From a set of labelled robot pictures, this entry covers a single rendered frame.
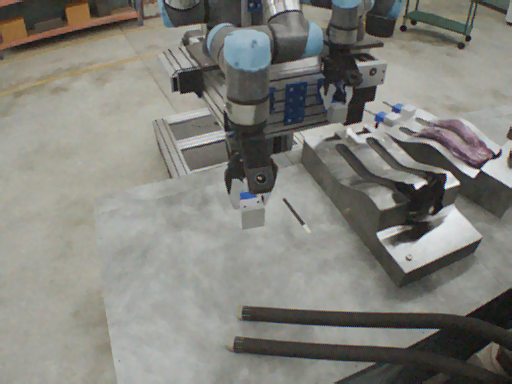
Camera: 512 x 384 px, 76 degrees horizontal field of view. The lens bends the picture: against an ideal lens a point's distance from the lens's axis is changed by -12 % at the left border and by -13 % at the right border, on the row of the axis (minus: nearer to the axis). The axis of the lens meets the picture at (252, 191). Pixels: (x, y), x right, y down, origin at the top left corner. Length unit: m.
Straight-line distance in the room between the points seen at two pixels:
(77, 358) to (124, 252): 0.92
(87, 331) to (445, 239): 1.49
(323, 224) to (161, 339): 0.49
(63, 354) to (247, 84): 1.48
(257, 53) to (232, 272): 0.49
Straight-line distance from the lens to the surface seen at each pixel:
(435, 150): 1.20
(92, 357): 1.76
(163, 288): 0.86
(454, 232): 0.99
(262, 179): 0.65
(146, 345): 0.80
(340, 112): 1.17
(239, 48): 0.60
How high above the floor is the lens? 1.50
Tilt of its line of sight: 41 degrees down
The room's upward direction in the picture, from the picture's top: straight up
